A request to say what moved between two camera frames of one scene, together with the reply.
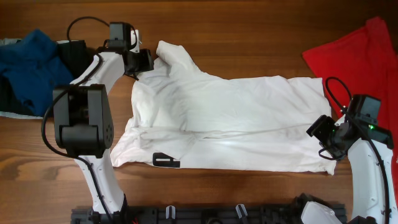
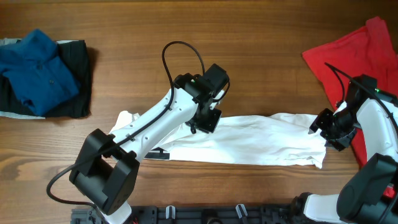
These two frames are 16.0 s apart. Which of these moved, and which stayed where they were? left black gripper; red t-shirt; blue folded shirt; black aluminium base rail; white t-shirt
Moved: white t-shirt; left black gripper
Stayed: red t-shirt; black aluminium base rail; blue folded shirt
